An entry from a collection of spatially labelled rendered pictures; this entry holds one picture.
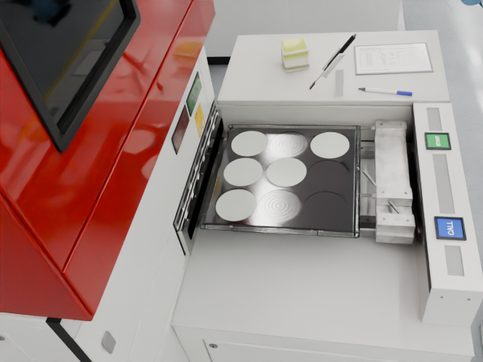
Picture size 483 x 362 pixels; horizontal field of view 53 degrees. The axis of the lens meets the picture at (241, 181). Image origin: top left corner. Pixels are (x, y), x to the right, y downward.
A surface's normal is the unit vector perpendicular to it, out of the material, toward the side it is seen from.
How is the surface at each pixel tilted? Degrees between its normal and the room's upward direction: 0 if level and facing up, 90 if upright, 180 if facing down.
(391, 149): 0
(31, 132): 90
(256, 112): 90
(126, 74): 90
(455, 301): 90
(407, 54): 0
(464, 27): 0
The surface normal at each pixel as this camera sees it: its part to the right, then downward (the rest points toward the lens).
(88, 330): 0.98, 0.04
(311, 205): -0.13, -0.68
